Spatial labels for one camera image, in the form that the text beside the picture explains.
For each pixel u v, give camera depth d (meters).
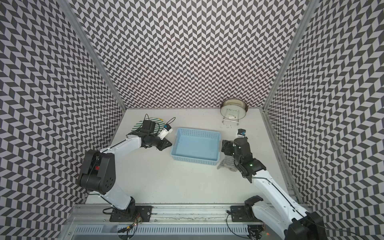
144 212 0.73
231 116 1.09
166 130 0.83
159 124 0.79
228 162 0.87
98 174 0.46
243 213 0.73
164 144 0.79
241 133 0.69
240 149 0.58
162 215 0.74
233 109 1.01
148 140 0.71
